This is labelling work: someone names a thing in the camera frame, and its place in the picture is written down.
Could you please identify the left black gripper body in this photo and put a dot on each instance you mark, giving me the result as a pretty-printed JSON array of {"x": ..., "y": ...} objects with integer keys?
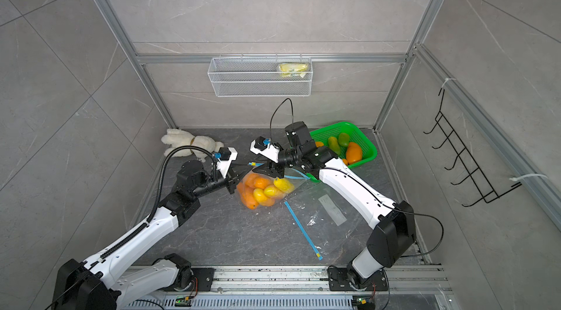
[{"x": 210, "y": 185}]

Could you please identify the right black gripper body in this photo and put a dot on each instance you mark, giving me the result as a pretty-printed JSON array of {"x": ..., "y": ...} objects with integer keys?
[{"x": 291, "y": 158}]

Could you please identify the yellow mango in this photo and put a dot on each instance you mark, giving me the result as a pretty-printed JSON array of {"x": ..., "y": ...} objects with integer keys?
[{"x": 284, "y": 185}]

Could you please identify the clear zip-top bag blue zipper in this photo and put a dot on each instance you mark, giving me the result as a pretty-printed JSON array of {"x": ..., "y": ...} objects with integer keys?
[{"x": 296, "y": 177}]

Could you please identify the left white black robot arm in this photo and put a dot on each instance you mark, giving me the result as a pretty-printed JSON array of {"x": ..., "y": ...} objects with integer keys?
[{"x": 102, "y": 281}]

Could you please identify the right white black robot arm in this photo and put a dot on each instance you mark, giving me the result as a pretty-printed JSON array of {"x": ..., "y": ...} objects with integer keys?
[{"x": 393, "y": 224}]

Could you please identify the green mango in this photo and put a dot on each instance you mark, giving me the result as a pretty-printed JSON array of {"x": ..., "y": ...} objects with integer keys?
[
  {"x": 334, "y": 145},
  {"x": 343, "y": 140}
]

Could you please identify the small orange mango centre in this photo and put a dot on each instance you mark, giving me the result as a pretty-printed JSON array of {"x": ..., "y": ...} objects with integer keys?
[{"x": 261, "y": 183}]

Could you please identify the white plush teddy bear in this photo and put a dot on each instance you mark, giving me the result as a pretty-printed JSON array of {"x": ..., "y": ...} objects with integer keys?
[{"x": 175, "y": 138}]

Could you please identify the green plastic basket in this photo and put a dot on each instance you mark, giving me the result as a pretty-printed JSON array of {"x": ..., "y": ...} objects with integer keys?
[{"x": 370, "y": 152}]

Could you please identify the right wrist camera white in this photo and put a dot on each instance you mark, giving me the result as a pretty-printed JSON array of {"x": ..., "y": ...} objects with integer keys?
[{"x": 264, "y": 147}]

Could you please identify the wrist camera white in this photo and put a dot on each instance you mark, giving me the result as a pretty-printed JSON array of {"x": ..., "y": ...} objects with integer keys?
[
  {"x": 225, "y": 157},
  {"x": 264, "y": 147}
]

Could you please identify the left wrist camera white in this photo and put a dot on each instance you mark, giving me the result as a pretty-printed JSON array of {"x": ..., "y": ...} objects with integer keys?
[{"x": 225, "y": 157}]

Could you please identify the yellow sponge in wire basket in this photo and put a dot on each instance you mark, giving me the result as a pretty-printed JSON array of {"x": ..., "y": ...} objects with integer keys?
[{"x": 293, "y": 70}]

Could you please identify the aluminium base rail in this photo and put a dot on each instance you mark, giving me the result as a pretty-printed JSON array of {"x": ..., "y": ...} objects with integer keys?
[{"x": 302, "y": 287}]

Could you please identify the black wire wall hook rack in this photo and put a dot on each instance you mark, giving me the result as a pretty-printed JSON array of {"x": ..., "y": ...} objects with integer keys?
[{"x": 464, "y": 158}]

